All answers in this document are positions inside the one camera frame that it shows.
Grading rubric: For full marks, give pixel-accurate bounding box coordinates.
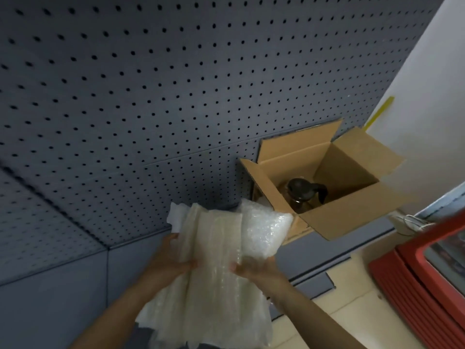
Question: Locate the person's right hand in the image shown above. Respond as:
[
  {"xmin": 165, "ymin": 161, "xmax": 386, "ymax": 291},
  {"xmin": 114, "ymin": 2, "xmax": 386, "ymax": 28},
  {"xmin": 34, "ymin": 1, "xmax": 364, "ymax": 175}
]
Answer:
[{"xmin": 230, "ymin": 256, "xmax": 288, "ymax": 292}]

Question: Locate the person's left hand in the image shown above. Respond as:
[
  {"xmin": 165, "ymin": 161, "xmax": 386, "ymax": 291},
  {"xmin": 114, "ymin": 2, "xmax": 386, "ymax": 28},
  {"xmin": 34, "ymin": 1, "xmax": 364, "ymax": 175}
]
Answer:
[{"xmin": 143, "ymin": 233, "xmax": 199, "ymax": 292}]

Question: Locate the white foam sheet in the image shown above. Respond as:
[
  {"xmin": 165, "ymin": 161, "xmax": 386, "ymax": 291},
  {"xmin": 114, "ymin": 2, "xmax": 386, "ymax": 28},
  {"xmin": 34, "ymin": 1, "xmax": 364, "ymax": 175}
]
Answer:
[{"xmin": 167, "ymin": 202, "xmax": 245, "ymax": 277}]

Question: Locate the clear bubble wrap sheet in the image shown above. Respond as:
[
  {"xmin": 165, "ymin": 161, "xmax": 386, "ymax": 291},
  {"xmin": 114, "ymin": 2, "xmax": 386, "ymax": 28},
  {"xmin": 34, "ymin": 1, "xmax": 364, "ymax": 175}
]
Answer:
[{"xmin": 135, "ymin": 198, "xmax": 294, "ymax": 349}]

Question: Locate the person's right forearm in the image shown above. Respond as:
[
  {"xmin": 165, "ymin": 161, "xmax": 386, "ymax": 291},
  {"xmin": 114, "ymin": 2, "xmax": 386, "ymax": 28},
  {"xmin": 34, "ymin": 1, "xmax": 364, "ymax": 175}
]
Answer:
[{"xmin": 260, "ymin": 277, "xmax": 368, "ymax": 349}]

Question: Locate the person's left forearm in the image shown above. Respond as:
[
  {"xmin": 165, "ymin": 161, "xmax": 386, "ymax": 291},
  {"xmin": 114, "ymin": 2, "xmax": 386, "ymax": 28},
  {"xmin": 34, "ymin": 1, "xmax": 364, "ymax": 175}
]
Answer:
[{"xmin": 68, "ymin": 277, "xmax": 172, "ymax": 349}]

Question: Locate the glass pot with black lid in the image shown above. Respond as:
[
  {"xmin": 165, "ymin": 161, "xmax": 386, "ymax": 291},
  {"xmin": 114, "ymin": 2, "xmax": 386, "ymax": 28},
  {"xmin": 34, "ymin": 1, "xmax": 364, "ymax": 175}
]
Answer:
[{"xmin": 279, "ymin": 177, "xmax": 328, "ymax": 214}]

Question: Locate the open brown cardboard box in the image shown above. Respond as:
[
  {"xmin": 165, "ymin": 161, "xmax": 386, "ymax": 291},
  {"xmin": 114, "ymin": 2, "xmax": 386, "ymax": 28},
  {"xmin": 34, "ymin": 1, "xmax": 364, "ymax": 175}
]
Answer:
[{"xmin": 239, "ymin": 118, "xmax": 411, "ymax": 246}]

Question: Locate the grey shelf base panel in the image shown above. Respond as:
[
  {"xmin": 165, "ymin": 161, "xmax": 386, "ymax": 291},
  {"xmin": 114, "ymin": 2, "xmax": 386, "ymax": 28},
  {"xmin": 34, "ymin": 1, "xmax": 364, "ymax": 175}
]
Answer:
[{"xmin": 0, "ymin": 214, "xmax": 396, "ymax": 349}]

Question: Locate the grey perforated pegboard shelf panel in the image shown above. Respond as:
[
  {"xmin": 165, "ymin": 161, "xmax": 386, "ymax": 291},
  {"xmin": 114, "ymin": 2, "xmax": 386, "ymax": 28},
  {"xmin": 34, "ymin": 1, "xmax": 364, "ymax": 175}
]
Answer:
[{"xmin": 0, "ymin": 0, "xmax": 447, "ymax": 287}]

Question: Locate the red chest freezer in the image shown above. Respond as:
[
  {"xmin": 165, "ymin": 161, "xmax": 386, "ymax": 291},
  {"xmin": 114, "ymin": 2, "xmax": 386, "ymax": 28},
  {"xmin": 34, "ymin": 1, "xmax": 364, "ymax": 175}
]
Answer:
[{"xmin": 368, "ymin": 210, "xmax": 465, "ymax": 349}]

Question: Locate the yellow tape strip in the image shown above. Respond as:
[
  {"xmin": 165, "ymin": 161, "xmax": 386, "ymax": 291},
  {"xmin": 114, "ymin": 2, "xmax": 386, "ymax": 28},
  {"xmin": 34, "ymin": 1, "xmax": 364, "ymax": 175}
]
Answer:
[{"xmin": 363, "ymin": 96, "xmax": 396, "ymax": 131}]

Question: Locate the white cable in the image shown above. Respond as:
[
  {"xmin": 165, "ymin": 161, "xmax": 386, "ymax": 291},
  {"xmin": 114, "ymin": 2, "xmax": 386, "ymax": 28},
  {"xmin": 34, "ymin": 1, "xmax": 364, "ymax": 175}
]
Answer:
[{"xmin": 390, "ymin": 213, "xmax": 435, "ymax": 237}]

